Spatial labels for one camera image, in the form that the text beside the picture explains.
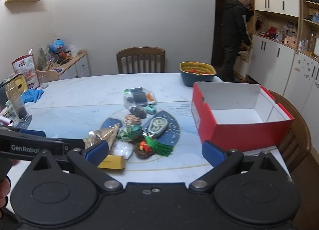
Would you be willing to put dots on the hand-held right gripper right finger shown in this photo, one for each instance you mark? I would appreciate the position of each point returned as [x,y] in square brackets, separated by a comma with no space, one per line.
[211,151]

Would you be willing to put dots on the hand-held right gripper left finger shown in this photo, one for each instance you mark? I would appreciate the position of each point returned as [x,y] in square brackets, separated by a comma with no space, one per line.
[97,150]

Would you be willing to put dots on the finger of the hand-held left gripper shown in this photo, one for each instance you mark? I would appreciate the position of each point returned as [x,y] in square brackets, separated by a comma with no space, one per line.
[49,146]
[32,133]

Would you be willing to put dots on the gold foil bag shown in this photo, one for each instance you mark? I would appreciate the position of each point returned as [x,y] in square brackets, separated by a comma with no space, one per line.
[102,134]

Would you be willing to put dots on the yellow box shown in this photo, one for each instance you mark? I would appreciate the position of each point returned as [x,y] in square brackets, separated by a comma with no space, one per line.
[113,162]

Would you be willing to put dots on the clear bag of white beads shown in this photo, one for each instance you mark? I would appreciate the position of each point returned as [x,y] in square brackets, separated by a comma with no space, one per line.
[122,149]

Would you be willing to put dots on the red cardboard box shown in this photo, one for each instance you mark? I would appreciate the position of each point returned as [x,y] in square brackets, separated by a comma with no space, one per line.
[236,133]

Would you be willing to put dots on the green patterned ornament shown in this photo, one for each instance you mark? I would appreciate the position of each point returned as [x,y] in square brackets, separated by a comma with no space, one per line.
[130,133]

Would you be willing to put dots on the brown nest ornament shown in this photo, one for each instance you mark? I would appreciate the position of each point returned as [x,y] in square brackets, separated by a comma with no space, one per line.
[143,152]

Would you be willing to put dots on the green tassel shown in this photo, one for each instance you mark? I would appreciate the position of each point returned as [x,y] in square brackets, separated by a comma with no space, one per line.
[159,147]

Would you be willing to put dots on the oval grey-green case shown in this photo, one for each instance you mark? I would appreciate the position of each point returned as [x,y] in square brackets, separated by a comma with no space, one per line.
[157,126]

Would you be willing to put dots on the person's left hand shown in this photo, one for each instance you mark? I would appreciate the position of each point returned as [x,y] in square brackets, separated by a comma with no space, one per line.
[3,192]

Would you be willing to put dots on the glass jar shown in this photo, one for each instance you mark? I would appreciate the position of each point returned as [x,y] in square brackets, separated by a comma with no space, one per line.
[17,105]

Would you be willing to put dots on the blue cloth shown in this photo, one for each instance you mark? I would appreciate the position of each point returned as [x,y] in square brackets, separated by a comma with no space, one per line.
[31,95]

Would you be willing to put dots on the clear bag of dark tea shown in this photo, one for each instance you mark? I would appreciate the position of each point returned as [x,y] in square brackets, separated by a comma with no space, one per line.
[138,112]

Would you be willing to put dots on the red snack carton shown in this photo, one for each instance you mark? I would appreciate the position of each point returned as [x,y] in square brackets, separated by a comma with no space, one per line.
[26,70]

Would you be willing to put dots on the teal tape dispenser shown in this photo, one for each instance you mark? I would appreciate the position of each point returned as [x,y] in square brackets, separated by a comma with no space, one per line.
[150,109]

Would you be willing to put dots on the plastic-wrapped paper package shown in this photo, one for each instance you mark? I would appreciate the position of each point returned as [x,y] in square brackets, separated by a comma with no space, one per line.
[139,96]

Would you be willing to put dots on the small decorative tree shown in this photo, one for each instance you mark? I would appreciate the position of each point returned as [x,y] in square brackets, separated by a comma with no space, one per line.
[43,58]

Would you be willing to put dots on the teal bowl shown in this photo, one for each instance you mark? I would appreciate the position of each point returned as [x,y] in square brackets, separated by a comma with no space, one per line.
[197,77]

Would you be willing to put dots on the white sideboard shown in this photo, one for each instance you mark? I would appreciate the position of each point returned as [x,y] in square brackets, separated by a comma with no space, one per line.
[74,67]

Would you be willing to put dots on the round-backed wooden chair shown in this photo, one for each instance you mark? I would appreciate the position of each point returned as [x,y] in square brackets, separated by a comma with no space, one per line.
[299,133]

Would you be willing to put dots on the blue ball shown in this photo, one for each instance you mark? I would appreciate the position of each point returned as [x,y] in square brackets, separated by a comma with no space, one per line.
[57,45]

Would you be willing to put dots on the slatted wooden chair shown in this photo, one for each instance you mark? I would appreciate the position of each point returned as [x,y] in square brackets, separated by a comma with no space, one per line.
[139,58]

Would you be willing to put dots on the white lower cabinets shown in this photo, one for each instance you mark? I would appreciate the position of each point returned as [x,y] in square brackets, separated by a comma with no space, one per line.
[271,60]

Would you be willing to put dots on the white fridge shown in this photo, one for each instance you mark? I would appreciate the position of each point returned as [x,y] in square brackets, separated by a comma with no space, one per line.
[302,83]

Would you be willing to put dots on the red kettle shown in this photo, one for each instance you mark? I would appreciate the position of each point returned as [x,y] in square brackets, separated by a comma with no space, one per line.
[272,32]

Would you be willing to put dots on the pink box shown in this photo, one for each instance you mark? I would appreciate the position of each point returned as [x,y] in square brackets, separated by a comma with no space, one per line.
[291,41]

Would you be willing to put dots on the dark door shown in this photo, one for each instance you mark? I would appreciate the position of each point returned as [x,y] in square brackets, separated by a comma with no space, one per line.
[220,8]

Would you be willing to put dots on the open shelf unit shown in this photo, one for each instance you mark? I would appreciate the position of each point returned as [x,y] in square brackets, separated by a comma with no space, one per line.
[310,28]

